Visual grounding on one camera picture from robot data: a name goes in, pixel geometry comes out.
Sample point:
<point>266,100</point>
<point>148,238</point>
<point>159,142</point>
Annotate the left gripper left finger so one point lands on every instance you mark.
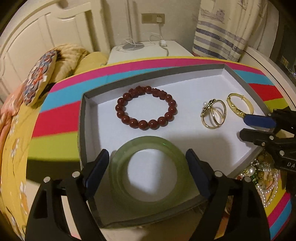
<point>92,171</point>

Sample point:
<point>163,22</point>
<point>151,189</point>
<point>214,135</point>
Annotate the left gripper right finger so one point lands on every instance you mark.
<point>247,218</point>

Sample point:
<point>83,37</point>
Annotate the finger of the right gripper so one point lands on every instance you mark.
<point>259,136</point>
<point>259,121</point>

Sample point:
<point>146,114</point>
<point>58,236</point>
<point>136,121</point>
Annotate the gold bangle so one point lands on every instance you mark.
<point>235,108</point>

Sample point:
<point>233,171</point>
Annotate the green jade bangle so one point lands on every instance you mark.
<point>149,174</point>

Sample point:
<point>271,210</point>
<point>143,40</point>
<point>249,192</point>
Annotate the grey cardboard tray box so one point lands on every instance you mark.
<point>190,86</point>

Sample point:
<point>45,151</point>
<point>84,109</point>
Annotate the yellow floral bedsheet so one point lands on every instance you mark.
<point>14,205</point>

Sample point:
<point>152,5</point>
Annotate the white side desk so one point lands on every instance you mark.
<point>258,60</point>

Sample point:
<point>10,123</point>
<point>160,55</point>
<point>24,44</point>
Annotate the rainbow striped round mat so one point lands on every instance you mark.
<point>54,146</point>

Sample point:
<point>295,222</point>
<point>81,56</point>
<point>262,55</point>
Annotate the striped boat print curtain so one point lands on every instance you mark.
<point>224,28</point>

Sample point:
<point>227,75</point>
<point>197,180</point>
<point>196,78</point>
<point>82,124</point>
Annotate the pink folded quilt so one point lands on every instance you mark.
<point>9,109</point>

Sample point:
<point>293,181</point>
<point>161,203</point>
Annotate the embroidered round cushion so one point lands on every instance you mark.
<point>39,77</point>

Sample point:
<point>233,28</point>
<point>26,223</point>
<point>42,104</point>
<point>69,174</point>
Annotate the white nightstand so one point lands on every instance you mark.
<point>129,52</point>

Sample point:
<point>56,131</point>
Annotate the tan plush pillow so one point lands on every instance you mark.
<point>73,59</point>

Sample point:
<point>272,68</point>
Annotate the white bed headboard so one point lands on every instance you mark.
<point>39,26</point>

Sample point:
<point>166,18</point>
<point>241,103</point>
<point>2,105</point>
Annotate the gold interlocked ring brooch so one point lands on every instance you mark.
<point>213,114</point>

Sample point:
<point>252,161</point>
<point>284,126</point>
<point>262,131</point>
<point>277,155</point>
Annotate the wall socket with charger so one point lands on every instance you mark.
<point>151,18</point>

